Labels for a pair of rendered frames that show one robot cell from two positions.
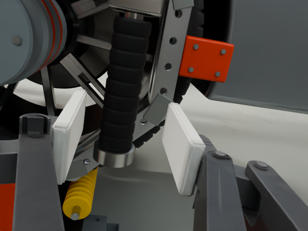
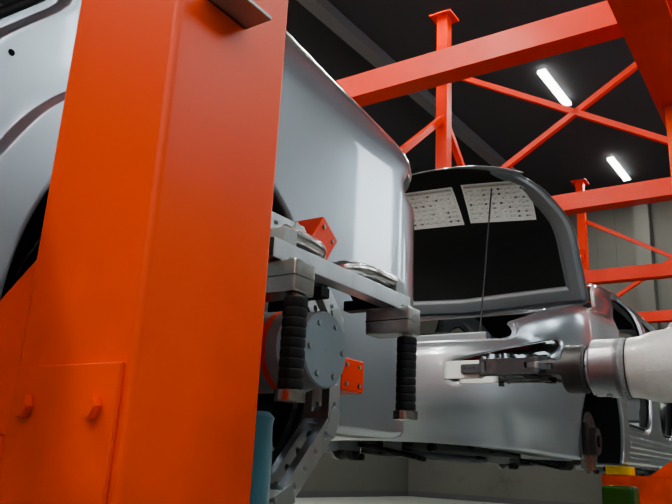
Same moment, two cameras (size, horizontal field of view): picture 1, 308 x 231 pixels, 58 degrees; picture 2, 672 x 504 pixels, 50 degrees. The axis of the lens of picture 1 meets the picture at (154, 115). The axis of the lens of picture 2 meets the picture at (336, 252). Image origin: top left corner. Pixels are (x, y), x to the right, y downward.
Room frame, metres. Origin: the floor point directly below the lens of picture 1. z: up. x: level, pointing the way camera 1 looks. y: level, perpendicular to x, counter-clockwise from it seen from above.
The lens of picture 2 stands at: (-0.52, 1.06, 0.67)
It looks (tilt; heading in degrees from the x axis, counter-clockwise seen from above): 16 degrees up; 314
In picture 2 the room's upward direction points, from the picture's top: 3 degrees clockwise
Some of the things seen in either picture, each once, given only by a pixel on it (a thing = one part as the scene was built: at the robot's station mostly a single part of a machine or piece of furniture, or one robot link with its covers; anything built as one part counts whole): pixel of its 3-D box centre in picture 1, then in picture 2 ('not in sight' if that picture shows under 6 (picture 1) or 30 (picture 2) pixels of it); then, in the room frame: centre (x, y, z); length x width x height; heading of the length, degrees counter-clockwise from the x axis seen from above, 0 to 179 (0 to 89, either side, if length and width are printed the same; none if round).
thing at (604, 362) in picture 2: not in sight; (609, 368); (-0.07, -0.02, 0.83); 0.09 x 0.06 x 0.09; 100
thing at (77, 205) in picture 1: (84, 177); not in sight; (0.60, 0.14, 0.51); 0.29 x 0.06 x 0.06; 10
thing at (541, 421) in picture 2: not in sight; (534, 367); (2.31, -4.29, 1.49); 4.95 x 1.86 x 1.59; 100
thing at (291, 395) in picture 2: not in sight; (292, 345); (0.22, 0.37, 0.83); 0.04 x 0.04 x 0.16
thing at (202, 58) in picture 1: (201, 57); (338, 375); (0.54, -0.07, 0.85); 0.09 x 0.08 x 0.07; 100
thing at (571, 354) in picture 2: not in sight; (561, 369); (0.00, -0.01, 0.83); 0.09 x 0.08 x 0.07; 10
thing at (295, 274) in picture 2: not in sight; (280, 279); (0.25, 0.38, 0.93); 0.09 x 0.05 x 0.05; 10
